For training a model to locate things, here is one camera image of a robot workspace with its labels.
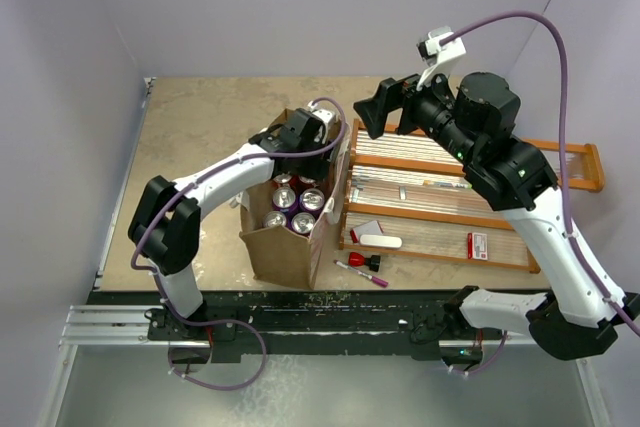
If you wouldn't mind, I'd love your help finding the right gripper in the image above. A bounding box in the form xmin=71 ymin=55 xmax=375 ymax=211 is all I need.
xmin=355 ymin=59 xmax=480 ymax=166

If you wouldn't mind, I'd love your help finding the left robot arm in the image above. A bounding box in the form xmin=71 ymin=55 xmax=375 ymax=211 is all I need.
xmin=128 ymin=102 xmax=346 ymax=339

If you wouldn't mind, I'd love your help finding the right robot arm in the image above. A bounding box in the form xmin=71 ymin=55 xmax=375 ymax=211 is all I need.
xmin=354 ymin=72 xmax=639 ymax=360

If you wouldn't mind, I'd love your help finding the purple fanta can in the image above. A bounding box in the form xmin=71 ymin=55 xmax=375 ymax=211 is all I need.
xmin=272 ymin=186 xmax=298 ymax=213
xmin=299 ymin=188 xmax=326 ymax=218
xmin=262 ymin=211 xmax=289 ymax=228
xmin=290 ymin=212 xmax=316 ymax=236

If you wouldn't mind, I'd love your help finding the white eraser bar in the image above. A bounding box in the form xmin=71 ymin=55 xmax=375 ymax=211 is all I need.
xmin=358 ymin=234 xmax=403 ymax=250

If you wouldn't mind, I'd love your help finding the wooden shelf rack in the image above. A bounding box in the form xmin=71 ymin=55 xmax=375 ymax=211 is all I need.
xmin=337 ymin=117 xmax=605 ymax=276

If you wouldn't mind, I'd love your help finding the green tipped pen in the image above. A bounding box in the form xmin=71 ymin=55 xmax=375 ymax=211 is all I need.
xmin=422 ymin=180 xmax=472 ymax=189

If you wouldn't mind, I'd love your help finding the red black stamp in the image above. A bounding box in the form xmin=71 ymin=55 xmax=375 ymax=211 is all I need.
xmin=348 ymin=252 xmax=381 ymax=272

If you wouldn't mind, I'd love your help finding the pink marker pen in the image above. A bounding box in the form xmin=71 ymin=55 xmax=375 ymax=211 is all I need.
xmin=333 ymin=260 xmax=388 ymax=288

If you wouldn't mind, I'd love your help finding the red staples box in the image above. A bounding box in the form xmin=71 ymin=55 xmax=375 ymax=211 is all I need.
xmin=467 ymin=232 xmax=489 ymax=261

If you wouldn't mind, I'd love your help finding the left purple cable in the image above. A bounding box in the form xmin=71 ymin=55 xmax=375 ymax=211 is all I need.
xmin=128 ymin=96 xmax=347 ymax=393

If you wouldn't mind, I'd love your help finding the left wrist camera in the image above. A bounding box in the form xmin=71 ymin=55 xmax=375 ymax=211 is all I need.
xmin=307 ymin=102 xmax=339 ymax=144

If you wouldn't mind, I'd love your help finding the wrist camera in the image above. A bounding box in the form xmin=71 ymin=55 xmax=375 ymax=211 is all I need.
xmin=416 ymin=26 xmax=466 ymax=91
xmin=307 ymin=102 xmax=339 ymax=144

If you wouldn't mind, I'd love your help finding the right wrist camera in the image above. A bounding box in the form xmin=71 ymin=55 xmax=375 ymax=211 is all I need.
xmin=416 ymin=26 xmax=466 ymax=91

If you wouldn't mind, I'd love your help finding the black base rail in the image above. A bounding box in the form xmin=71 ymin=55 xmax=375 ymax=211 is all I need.
xmin=87 ymin=288 xmax=506 ymax=366

